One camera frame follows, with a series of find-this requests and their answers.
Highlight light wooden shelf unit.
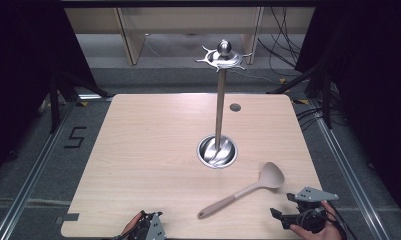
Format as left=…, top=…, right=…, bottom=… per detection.
left=64, top=6, right=317, bottom=66

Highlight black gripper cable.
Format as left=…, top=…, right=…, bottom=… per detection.
left=327, top=203, right=350, bottom=240

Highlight person's left hand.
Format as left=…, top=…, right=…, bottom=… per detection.
left=120, top=211, right=145, bottom=237

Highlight bundle of black hanging cables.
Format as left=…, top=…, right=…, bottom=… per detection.
left=257, top=6, right=304, bottom=69

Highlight beige silicone spatula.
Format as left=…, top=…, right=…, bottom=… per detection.
left=197, top=161, right=286, bottom=220

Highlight black curtain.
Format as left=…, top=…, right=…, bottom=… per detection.
left=294, top=0, right=401, bottom=214
left=0, top=0, right=99, bottom=183

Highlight black metal stand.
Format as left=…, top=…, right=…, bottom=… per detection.
left=47, top=68, right=114, bottom=135
left=267, top=63, right=334, bottom=130

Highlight aluminium floor rail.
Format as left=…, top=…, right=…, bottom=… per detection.
left=0, top=94, right=114, bottom=240
left=307, top=99, right=387, bottom=240

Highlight steel utensil rack stand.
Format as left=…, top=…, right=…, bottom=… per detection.
left=194, top=39, right=253, bottom=169

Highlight person's right hand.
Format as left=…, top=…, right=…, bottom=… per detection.
left=289, top=200, right=344, bottom=240

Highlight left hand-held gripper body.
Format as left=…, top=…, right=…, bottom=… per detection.
left=127, top=211, right=167, bottom=240

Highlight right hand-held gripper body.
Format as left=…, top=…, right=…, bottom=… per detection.
left=281, top=186, right=340, bottom=234

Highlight black floor cables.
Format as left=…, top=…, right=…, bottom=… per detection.
left=295, top=106, right=324, bottom=133

